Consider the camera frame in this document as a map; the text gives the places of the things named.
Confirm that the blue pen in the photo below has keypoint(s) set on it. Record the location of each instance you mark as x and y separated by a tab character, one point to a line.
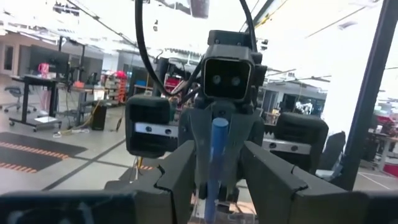
217	149

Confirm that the black standing desk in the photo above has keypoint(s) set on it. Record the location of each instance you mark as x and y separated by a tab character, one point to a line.
25	99

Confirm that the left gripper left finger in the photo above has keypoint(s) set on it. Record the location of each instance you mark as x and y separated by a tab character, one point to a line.
174	186

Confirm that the grey office chair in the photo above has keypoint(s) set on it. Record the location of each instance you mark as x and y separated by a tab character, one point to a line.
14	91

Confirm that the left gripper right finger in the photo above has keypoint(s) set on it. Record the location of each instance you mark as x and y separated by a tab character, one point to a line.
273	193

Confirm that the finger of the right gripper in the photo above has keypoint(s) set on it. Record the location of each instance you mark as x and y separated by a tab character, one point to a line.
248	124
194	124

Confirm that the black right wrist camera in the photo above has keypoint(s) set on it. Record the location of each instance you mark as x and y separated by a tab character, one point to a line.
227	79

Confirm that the red storage rack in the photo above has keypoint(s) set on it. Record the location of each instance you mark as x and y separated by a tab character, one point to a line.
119	84

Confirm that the black computer tower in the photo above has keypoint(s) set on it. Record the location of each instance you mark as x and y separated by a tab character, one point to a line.
99	118

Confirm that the black floor mat orange stripes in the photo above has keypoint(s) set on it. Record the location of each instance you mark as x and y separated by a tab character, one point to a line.
37	139

